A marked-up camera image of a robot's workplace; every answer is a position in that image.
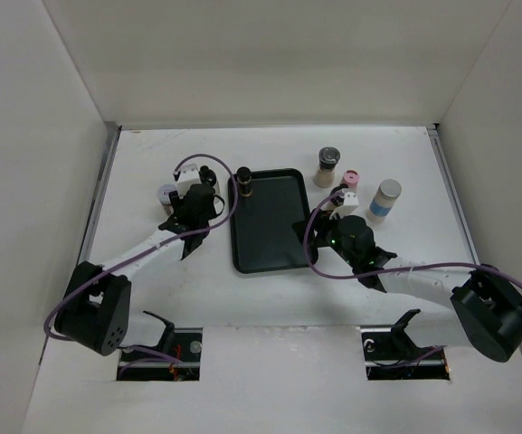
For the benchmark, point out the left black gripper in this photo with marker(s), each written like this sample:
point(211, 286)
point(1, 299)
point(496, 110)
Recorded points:
point(179, 202)

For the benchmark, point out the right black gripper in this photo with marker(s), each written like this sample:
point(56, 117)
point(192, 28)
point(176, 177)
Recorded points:
point(321, 222)

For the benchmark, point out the black top grinder bottle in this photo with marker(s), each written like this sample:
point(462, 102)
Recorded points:
point(208, 176)

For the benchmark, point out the small brown spice bottle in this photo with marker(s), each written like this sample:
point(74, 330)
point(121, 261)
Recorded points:
point(244, 181)

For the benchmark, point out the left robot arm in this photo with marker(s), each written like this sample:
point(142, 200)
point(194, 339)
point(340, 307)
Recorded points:
point(96, 309)

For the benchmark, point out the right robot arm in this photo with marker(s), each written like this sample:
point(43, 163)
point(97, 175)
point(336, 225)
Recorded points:
point(484, 304)

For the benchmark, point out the white cap dark spice jar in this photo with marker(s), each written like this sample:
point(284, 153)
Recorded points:
point(163, 195)

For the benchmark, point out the black rectangular tray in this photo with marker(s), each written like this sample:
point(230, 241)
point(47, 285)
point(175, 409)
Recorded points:
point(262, 238)

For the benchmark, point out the small dark cap bottle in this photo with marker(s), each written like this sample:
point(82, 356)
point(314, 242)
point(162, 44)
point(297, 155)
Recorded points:
point(337, 195)

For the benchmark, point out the pink cap seasoning shaker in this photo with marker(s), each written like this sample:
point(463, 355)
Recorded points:
point(350, 180)

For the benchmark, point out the black cap pepper grinder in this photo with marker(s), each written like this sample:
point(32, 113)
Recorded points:
point(328, 158)

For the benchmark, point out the blue label silver cap jar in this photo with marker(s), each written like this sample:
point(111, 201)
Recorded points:
point(388, 191)

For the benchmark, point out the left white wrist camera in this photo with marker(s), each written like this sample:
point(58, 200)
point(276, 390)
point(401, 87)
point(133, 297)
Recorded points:
point(185, 177)

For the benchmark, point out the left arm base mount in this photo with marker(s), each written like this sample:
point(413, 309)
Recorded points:
point(174, 352)

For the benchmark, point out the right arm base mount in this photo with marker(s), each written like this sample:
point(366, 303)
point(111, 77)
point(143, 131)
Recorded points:
point(391, 355)

